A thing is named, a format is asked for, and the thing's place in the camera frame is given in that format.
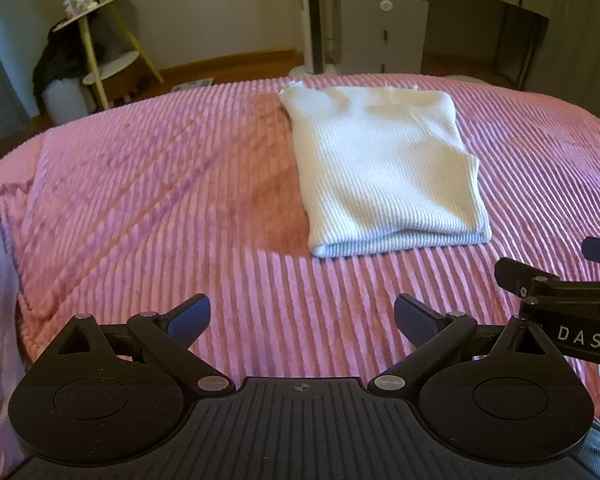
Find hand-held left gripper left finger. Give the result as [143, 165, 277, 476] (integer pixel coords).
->
[55, 294, 236, 394]

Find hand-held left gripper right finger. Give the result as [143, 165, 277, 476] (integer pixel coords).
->
[367, 294, 561, 393]

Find white ribbed sweater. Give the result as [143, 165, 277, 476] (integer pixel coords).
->
[278, 81, 493, 259]

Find pink ribbed blanket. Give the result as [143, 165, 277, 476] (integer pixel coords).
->
[0, 72, 600, 431]

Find grey curtain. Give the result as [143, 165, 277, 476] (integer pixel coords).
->
[525, 0, 600, 136]

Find grey bathroom scale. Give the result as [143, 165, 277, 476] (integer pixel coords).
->
[172, 77, 216, 92]

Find white waste bin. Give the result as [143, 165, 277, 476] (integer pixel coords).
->
[42, 77, 98, 126]

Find round white side table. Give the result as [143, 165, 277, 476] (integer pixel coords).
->
[52, 0, 165, 110]

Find grey bedside cabinet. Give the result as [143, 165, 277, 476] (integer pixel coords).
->
[331, 0, 429, 75]

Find dark cloth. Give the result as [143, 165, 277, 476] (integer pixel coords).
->
[31, 20, 126, 106]

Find dark door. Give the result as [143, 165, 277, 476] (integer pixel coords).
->
[0, 10, 31, 141]

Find white tower fan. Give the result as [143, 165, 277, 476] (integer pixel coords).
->
[297, 0, 326, 75]

